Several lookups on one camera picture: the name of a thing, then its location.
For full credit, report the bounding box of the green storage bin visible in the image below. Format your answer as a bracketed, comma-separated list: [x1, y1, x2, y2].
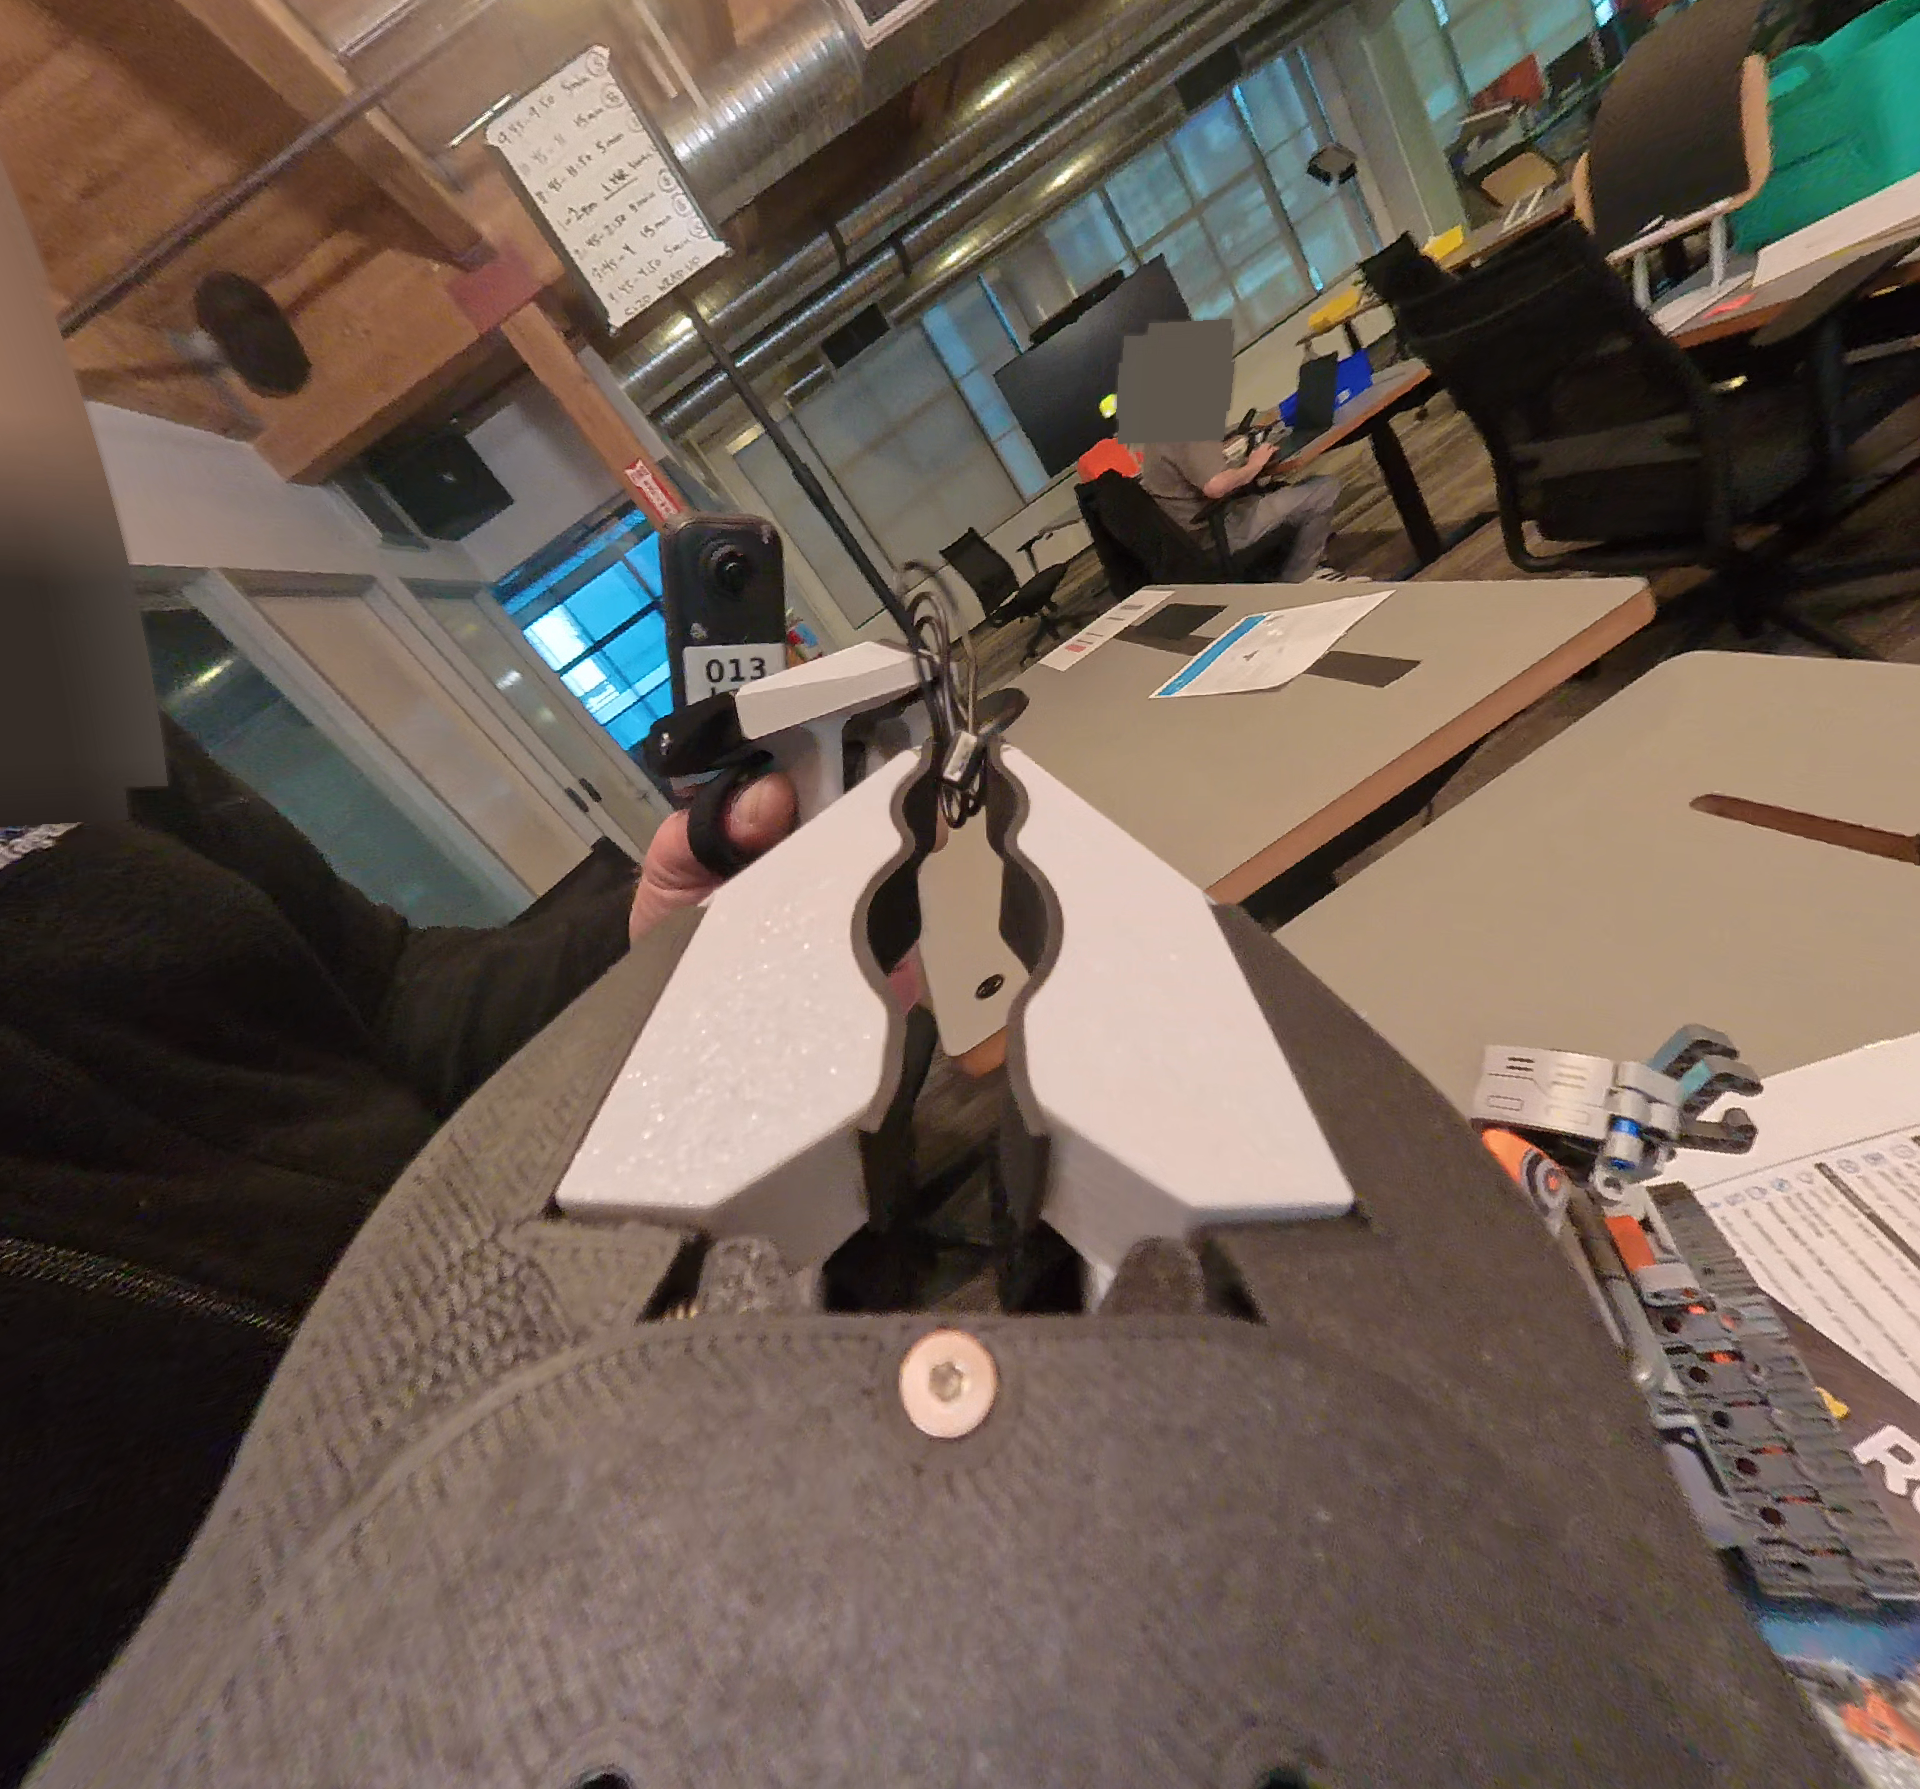
[1723, 35, 1920, 239]

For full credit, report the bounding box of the black office chair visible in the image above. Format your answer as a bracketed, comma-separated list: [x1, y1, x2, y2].
[1398, 224, 1740, 652]

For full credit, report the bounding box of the person's dark clothing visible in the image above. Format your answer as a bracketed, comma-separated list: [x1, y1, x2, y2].
[0, 745, 650, 1789]

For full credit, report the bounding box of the white instruction sheet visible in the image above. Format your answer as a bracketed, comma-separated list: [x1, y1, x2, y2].
[1723, 1038, 1920, 1411]

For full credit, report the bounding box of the person's left hand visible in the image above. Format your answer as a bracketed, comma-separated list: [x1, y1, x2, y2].
[631, 759, 802, 962]

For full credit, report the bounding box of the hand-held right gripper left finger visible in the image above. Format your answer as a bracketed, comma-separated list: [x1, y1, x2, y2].
[556, 745, 930, 1267]

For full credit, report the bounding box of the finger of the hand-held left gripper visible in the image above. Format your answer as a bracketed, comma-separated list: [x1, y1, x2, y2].
[731, 639, 930, 749]

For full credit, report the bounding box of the black monitor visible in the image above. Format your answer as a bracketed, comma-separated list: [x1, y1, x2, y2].
[1002, 260, 1187, 482]

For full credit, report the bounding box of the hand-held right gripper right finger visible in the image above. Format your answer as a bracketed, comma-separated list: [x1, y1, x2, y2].
[1002, 745, 1361, 1267]

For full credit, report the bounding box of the tracked building-block toy robot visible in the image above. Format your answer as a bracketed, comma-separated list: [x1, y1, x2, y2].
[1466, 1023, 1920, 1612]

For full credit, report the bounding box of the white sign board on stand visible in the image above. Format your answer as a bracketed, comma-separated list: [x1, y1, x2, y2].
[487, 49, 731, 332]

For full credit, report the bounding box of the black usb cable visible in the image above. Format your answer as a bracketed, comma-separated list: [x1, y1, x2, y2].
[899, 561, 1004, 831]

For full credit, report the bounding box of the white paper sheet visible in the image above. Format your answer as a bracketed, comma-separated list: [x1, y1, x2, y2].
[1034, 591, 1178, 676]

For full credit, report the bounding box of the person's left forearm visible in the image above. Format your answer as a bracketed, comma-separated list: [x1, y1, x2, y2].
[358, 843, 650, 1120]

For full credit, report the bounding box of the printed paper sheet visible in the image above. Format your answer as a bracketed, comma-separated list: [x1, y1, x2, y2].
[1157, 591, 1398, 703]

